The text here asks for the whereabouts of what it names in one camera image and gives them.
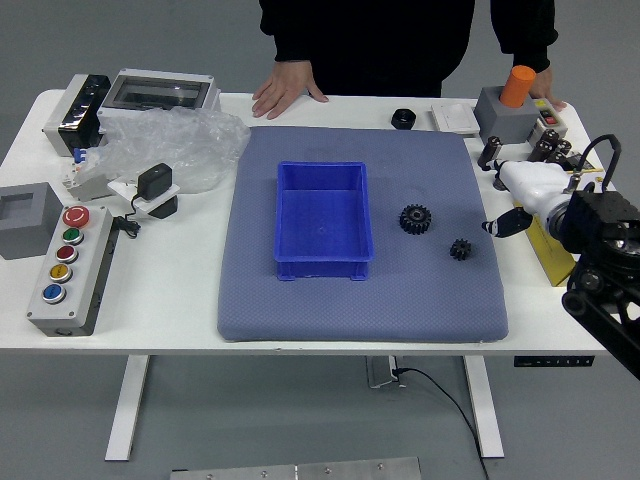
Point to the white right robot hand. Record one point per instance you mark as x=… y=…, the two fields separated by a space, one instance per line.
x=530 y=182

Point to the person's left hand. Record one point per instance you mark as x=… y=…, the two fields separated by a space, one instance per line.
x=546 y=90

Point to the person's right hand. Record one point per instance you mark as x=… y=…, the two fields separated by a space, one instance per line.
x=285 y=87

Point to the small black gear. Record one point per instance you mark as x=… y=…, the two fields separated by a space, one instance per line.
x=461 y=250

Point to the big black gear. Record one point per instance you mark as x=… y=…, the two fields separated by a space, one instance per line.
x=423 y=223

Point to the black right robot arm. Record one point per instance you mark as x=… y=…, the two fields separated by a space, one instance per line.
x=607 y=235

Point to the person's left forearm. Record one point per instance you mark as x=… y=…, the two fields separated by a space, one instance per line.
x=525 y=30

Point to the person's right forearm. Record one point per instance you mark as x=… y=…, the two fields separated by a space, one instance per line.
x=290 y=35

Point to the black hex nut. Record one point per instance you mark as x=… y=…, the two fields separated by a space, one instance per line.
x=403 y=119

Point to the distribution box with clear lid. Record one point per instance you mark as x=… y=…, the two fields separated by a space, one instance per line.
x=155 y=92

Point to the blue plastic box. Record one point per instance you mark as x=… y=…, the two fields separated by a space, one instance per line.
x=322 y=220

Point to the grey five-button control box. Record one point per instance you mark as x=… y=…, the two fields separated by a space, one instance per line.
x=85 y=280

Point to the orange cylinder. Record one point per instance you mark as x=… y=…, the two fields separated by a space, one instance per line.
x=517 y=86

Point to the grey block with round hole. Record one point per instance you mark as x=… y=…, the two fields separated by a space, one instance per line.
x=505 y=122

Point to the black rectangular module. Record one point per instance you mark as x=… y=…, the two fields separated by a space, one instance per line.
x=580 y=161

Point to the yellow and white carton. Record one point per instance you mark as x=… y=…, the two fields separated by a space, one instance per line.
x=550 y=255

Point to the person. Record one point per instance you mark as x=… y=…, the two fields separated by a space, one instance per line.
x=380 y=40

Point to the clear plastic bag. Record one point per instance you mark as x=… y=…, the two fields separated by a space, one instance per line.
x=185 y=140

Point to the black power adapter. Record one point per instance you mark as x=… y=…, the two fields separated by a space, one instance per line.
x=155 y=179

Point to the blue-grey padded mat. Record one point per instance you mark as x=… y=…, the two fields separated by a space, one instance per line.
x=400 y=300

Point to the black table control panel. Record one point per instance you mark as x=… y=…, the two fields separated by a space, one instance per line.
x=555 y=361

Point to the white circuit breaker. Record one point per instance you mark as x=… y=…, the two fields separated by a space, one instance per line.
x=85 y=187

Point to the white table leg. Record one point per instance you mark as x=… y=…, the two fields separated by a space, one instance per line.
x=127 y=405
x=485 y=405

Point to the grey under-table control unit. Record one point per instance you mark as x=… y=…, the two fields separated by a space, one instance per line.
x=382 y=372

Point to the grey block with square recess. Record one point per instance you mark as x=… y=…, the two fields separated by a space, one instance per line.
x=47 y=225

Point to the silver metal plate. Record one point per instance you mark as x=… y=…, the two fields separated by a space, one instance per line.
x=300 y=471

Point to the small red-button switch box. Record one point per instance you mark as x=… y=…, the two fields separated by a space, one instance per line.
x=549 y=120

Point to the white wall switch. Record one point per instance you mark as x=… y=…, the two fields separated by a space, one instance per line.
x=455 y=119

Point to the grey enclosure with black lid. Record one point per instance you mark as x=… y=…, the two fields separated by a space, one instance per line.
x=60 y=120

